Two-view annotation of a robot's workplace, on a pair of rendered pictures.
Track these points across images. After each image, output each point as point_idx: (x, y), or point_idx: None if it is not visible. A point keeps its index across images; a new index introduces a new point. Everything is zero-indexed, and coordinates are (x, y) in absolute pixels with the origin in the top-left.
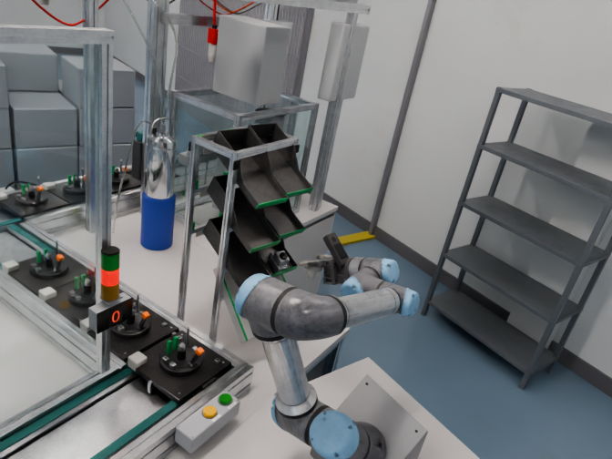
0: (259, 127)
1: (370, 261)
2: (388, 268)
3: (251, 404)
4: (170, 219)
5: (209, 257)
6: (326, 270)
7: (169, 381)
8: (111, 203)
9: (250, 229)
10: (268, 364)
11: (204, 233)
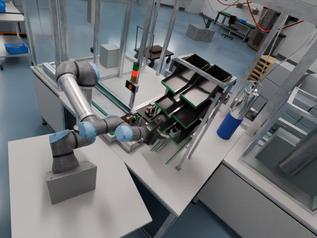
0: (221, 70)
1: (131, 126)
2: (118, 127)
3: (119, 152)
4: (228, 127)
5: (221, 152)
6: None
7: (122, 119)
8: (142, 47)
9: (171, 102)
10: (143, 163)
11: None
